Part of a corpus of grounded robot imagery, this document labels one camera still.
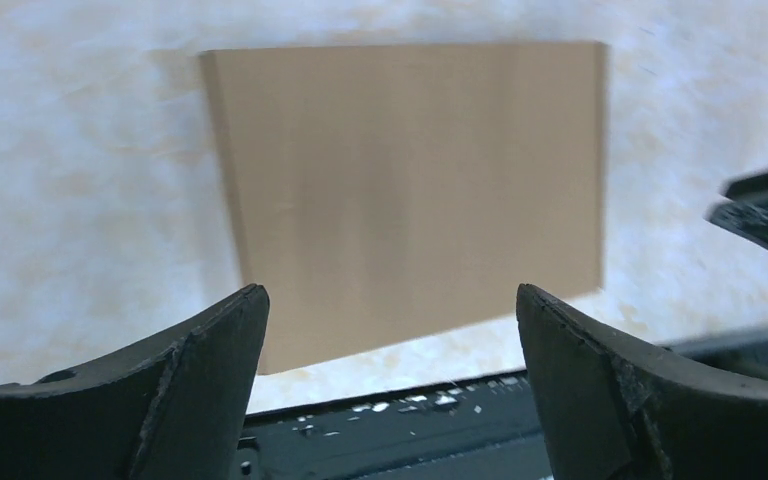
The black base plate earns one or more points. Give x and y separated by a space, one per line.
482 428

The brown cardboard box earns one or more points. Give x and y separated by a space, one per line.
383 193

